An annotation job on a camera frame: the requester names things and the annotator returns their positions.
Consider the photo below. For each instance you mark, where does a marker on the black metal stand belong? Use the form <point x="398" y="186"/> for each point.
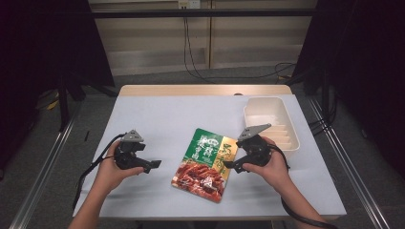
<point x="323" y="95"/>
<point x="65" y="95"/>

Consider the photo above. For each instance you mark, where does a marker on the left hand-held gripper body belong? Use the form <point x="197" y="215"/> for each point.
<point x="128" y="156"/>

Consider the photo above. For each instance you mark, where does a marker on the black curtain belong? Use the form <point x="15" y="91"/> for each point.
<point x="44" y="47"/>
<point x="359" y="57"/>

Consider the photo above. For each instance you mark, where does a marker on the white table sheet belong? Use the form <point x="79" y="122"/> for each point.
<point x="172" y="127"/>

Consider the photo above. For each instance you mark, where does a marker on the person's left hand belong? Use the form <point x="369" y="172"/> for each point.
<point x="110" y="173"/>

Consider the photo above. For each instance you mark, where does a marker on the person's right hand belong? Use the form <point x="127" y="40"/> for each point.
<point x="275" y="173"/>

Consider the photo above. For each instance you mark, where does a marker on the black horizontal bar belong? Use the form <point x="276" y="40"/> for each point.
<point x="203" y="12"/>

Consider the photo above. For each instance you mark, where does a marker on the white wall socket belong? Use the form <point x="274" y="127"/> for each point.
<point x="189" y="4"/>

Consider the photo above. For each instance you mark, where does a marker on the white plastic container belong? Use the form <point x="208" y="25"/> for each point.
<point x="270" y="117"/>

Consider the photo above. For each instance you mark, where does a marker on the metal floor rail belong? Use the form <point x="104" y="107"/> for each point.
<point x="44" y="165"/>
<point x="347" y="165"/>

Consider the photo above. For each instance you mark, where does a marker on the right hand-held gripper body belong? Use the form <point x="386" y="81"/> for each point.
<point x="256" y="149"/>

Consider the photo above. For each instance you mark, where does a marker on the green and red snack packet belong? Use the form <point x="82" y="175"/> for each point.
<point x="203" y="168"/>

